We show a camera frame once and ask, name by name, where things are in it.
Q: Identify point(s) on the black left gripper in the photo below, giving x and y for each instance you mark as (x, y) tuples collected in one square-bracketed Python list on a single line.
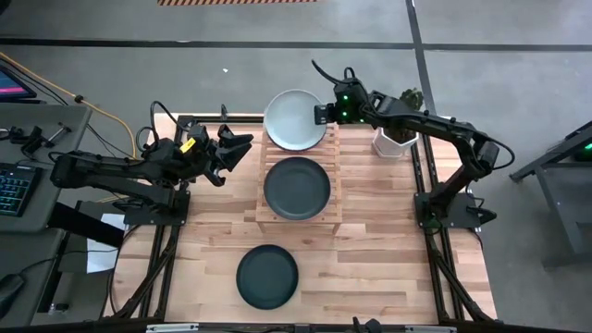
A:
[(213, 159)]

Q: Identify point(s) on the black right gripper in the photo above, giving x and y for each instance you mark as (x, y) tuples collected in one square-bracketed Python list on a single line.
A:
[(353, 104)]

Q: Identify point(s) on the pale grey plate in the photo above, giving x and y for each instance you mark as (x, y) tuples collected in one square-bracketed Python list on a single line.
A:
[(291, 120)]

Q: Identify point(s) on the dark grey plate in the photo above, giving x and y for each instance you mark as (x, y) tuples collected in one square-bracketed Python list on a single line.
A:
[(297, 188)]

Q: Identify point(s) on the dark teal plate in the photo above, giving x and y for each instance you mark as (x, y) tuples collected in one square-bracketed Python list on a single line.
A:
[(267, 277)]

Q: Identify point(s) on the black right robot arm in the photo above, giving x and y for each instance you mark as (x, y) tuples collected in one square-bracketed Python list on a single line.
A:
[(416, 120)]

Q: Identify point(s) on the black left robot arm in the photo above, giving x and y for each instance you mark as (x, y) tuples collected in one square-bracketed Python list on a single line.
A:
[(115, 168)]

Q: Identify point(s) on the wooden slatted shelf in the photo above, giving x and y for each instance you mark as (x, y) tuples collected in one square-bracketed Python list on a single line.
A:
[(296, 225)]

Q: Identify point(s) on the green cactus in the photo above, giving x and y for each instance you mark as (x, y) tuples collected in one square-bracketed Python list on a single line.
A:
[(414, 98)]

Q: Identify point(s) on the black flat bar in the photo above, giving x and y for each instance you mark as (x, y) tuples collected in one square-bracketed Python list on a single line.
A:
[(88, 224)]

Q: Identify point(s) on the white paper sheet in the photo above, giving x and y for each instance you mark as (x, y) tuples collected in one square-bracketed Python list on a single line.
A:
[(99, 259)]

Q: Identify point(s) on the grey desk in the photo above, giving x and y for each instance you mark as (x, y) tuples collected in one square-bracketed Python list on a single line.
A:
[(55, 134)]

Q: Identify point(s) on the black desk clamp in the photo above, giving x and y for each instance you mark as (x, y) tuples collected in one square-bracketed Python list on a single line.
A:
[(32, 139)]

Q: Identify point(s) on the backlit black keyboard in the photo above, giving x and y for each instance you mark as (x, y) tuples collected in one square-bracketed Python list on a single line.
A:
[(14, 187)]

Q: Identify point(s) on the computer monitor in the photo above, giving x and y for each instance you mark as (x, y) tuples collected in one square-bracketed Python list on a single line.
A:
[(11, 88)]

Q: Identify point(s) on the grey metal stand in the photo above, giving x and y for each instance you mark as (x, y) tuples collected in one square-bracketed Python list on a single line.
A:
[(562, 199)]

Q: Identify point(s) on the black computer with green lights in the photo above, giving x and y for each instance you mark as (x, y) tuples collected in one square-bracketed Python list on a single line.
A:
[(585, 150)]

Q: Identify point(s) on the black aluminium table frame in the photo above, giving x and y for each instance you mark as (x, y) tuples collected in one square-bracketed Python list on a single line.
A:
[(231, 119)]

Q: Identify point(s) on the black frame clamp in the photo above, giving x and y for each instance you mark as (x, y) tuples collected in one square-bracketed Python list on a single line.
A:
[(224, 110)]

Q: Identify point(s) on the silver metal bracket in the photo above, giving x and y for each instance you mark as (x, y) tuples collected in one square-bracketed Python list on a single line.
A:
[(171, 328), (430, 329)]

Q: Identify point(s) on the black table-edge mount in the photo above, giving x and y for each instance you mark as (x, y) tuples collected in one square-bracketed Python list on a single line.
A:
[(367, 326)]

